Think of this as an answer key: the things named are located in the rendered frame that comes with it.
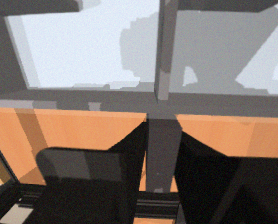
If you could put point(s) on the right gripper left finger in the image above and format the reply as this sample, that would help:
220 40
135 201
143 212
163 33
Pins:
119 168

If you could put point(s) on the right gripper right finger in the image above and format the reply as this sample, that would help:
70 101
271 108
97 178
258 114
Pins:
207 184

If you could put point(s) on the grey maze board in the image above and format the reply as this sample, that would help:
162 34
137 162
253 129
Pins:
165 60

